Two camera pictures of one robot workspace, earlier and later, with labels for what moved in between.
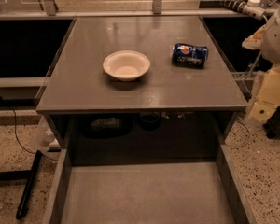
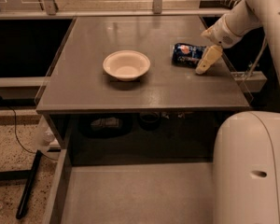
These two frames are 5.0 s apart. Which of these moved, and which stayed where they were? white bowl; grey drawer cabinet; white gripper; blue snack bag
Moved: white gripper
Stayed: white bowl; grey drawer cabinet; blue snack bag
